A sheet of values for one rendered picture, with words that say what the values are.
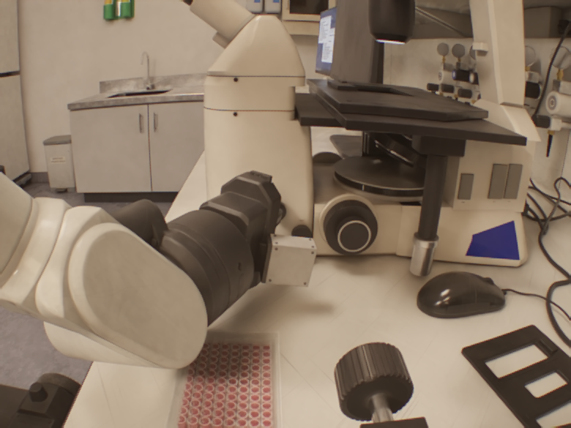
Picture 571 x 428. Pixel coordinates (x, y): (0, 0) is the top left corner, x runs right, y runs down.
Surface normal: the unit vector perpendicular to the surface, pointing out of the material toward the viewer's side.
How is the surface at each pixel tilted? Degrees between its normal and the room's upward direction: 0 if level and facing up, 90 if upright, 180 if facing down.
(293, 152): 90
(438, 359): 0
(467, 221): 48
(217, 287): 76
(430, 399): 0
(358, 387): 90
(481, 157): 90
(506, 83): 90
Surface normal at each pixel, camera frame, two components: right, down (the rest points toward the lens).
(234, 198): 0.18, -0.91
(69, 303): 0.87, -0.19
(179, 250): 0.00, -0.37
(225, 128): -0.36, 0.35
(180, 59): 0.02, 0.38
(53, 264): 0.23, -0.39
